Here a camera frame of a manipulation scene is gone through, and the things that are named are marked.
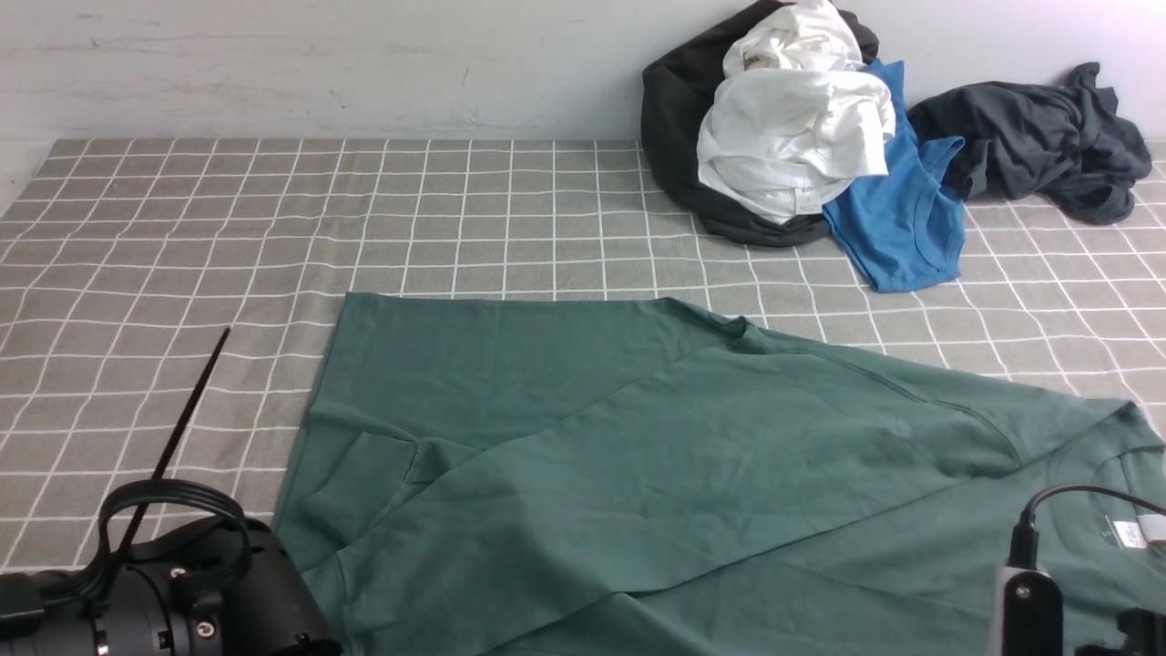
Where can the white crumpled shirt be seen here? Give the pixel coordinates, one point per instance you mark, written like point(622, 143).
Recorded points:
point(798, 116)

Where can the blue shirt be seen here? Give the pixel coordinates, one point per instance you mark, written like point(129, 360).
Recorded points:
point(903, 231)

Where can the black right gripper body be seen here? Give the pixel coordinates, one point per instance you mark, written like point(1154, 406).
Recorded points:
point(1143, 631)

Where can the black garment under pile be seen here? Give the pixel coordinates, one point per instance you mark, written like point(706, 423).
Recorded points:
point(679, 89)

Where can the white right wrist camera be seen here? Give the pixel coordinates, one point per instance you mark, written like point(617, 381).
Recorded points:
point(1028, 614)

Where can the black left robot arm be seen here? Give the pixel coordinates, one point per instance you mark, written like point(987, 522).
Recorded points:
point(268, 612)

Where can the black cable tie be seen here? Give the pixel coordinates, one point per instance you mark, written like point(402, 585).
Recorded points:
point(177, 433)

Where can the beige grid-pattern tablecloth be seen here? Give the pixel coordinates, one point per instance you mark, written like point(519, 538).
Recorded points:
point(123, 260)

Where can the green long-sleeved shirt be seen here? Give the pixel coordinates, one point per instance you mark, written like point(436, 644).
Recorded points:
point(647, 478)

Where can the dark grey crumpled shirt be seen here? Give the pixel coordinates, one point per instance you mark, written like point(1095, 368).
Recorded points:
point(1066, 143)

